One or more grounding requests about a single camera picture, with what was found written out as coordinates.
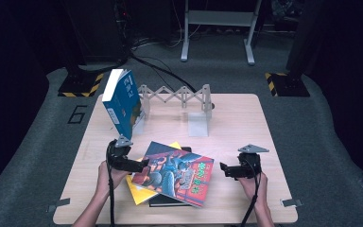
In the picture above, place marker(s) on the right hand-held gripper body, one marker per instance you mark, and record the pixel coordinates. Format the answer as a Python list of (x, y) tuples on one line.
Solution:
[(249, 164)]

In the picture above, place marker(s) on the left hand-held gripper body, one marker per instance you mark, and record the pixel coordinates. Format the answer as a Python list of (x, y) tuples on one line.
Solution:
[(119, 159)]

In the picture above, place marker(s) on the black stand striped base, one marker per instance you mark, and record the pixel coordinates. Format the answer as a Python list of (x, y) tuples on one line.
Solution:
[(290, 85), (82, 85)]

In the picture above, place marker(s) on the dark cabinet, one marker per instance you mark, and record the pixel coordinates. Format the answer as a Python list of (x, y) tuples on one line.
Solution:
[(104, 31)]

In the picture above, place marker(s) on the person's left hand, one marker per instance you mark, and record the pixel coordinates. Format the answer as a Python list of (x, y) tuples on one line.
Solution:
[(110, 179)]

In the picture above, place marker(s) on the grey tape strip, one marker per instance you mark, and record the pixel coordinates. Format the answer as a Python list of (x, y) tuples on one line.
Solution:
[(58, 205), (291, 202)]

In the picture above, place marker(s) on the white metal stand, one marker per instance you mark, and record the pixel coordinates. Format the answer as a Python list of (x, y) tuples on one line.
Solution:
[(220, 18)]

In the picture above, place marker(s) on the person's right hand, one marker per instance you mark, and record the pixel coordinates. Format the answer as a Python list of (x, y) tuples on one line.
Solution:
[(253, 189)]

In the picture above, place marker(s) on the yellow book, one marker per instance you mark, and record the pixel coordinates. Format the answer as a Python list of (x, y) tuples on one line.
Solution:
[(138, 194)]

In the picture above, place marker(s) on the red and blue illustrated book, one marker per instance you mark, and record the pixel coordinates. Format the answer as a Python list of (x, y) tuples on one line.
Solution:
[(176, 176)]

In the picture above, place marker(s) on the grey expandable book rack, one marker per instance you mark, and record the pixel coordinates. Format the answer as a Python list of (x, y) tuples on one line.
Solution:
[(198, 124)]

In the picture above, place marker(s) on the small dark knob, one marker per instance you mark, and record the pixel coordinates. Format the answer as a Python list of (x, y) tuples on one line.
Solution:
[(212, 106)]

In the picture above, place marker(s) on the black book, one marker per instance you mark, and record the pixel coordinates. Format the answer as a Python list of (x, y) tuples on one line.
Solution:
[(167, 202)]

